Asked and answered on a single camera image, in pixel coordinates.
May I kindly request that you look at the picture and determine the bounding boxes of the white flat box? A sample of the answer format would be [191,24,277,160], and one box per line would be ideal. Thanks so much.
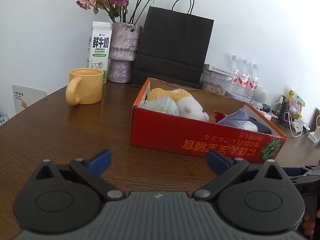
[204,64,234,76]

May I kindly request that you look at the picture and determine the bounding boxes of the purple textured vase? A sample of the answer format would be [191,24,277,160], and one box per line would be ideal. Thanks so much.
[107,22,143,83]

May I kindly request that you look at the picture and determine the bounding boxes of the blue white booklets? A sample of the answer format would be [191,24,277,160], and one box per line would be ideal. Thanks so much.
[0,114,9,126]

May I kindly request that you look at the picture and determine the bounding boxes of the white charger with cable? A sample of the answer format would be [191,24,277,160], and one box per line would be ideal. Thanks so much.
[307,115,320,144]

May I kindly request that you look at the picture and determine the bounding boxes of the yellow ceramic mug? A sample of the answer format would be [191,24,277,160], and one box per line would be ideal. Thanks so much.
[65,68,104,106]

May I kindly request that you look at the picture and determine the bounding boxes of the yellow white plush toy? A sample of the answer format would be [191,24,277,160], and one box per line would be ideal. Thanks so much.
[146,88,209,122]

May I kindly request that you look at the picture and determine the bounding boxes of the purple fabric pouch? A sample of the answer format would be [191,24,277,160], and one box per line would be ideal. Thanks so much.
[217,108,249,125]

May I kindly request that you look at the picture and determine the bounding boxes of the red cardboard box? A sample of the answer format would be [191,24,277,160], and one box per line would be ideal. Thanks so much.
[130,78,287,162]

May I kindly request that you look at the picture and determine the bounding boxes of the clear water bottle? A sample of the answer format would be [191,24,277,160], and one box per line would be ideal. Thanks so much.
[235,59,250,95]
[227,55,239,92]
[244,64,259,100]

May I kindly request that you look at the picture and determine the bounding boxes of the red fabric flower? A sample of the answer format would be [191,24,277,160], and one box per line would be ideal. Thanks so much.
[214,111,227,123]

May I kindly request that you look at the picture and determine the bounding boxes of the black paper shopping bag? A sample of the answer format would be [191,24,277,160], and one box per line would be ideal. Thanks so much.
[131,0,214,88]

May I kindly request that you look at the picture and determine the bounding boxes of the white envelope against wall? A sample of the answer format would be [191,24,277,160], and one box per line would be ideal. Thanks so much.
[12,85,47,114]

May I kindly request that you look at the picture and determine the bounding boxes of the yellow snack bag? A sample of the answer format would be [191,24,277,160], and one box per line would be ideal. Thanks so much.
[287,90,305,119]

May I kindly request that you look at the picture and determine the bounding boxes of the clear snack container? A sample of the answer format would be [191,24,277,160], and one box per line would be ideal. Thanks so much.
[200,70,230,96]

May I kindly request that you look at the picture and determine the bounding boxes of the white green milk carton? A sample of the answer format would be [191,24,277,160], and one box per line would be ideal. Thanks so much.
[87,21,112,83]

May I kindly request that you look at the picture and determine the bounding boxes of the white robot toy speaker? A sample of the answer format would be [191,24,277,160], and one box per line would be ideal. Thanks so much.
[250,86,268,106]

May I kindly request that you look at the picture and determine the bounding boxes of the black power adapter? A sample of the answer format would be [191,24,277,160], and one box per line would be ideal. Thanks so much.
[263,103,271,113]

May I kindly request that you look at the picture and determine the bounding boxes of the black phone stand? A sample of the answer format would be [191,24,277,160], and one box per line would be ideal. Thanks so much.
[275,95,288,122]

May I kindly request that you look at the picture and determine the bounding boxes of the dark navy pouch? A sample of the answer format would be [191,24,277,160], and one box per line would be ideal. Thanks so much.
[249,117,272,134]

